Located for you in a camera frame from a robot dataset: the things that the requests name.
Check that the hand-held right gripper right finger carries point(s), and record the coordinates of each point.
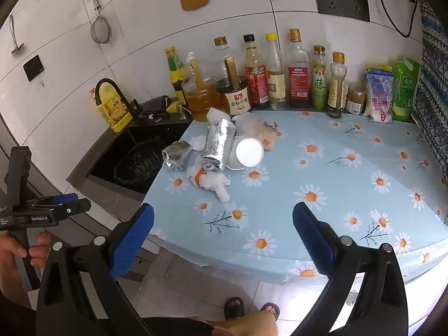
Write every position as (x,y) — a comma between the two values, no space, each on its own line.
(313,241)

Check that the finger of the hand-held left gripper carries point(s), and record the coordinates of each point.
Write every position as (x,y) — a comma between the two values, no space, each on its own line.
(66,198)
(75,208)

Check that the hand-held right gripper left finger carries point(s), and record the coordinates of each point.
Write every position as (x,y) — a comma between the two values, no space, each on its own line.
(131,241)

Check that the black trash bin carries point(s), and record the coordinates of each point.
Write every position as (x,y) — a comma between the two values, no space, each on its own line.
(140,164)

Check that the small silver foil packet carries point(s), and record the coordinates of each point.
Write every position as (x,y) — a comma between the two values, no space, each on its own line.
(176,155)

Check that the white sock orange stripe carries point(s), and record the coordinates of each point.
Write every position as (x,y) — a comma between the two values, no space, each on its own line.
(214,114)
(210,182)

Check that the white plastic cup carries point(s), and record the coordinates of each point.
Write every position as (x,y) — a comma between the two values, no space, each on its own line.
(248,152)

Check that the white tissue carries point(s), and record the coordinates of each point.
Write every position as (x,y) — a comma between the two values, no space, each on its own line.
(197,142)

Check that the beige paper cup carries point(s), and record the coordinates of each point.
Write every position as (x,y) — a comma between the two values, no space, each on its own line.
(260,129)

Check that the large silver foil packet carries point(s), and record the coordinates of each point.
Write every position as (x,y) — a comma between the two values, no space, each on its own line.
(217,143)

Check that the person's left forearm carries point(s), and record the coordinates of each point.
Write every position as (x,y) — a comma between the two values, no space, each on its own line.
(12,292)

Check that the person's left hand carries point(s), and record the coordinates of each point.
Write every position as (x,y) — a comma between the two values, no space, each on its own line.
(40,252)

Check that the grey base cabinet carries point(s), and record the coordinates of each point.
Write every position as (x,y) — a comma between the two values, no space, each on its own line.
(164,266)

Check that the blue daisy tablecloth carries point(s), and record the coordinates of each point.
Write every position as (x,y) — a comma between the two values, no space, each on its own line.
(315,182)

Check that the black sandal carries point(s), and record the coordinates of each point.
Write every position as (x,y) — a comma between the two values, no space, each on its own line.
(233,308)
(270,310)

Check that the yellow dish soap bottle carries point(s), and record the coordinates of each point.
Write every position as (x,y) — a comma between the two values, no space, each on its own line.
(113,112)

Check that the person's leg brown trousers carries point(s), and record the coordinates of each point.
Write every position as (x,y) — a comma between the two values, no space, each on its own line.
(252,323)

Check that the black kitchen sink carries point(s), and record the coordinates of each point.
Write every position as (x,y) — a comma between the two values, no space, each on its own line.
(154,133)

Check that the black faucet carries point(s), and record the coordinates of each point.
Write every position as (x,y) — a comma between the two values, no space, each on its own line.
(106,80)

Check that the black pouch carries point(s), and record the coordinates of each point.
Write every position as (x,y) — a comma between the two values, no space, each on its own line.
(155,106)

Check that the metal soap pump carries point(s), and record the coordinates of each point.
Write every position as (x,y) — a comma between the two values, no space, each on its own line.
(182,112)

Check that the yellow sponge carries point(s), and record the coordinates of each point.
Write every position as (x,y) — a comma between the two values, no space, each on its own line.
(174,106)

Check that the small glass jar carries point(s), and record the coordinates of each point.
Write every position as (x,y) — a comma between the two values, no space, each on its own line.
(356,101)

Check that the small gold cap bottle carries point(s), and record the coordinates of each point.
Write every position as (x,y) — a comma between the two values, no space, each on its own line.
(336,91)

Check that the green label bottle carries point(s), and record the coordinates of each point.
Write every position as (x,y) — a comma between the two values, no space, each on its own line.
(319,87)

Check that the cooking oil jug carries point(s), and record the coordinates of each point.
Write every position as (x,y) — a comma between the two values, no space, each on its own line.
(201,103)

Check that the yellow cap clear bottle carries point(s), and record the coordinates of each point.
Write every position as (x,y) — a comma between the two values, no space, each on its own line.
(276,87)

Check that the metal kitchen utensil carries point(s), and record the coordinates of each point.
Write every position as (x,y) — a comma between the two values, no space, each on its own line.
(16,47)

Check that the tall red label bottle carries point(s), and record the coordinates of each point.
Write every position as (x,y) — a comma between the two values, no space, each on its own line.
(298,80)

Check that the dark bottle yellow label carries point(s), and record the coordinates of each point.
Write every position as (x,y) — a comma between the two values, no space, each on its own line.
(175,75)

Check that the metal mesh strainer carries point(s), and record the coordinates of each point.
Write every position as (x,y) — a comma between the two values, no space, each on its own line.
(100,31)

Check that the black cap red label bottle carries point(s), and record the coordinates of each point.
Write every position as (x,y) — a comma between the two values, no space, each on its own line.
(255,80)

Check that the green plastic bag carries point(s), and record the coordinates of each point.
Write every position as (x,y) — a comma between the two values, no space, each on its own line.
(406,91)

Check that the yellow plastic bag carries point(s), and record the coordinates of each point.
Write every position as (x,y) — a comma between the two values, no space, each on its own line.
(381,68)

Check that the blue patterned curtain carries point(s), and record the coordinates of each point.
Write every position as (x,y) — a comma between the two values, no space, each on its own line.
(434,94)

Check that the black wall box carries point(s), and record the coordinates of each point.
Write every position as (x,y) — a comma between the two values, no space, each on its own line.
(33,67)

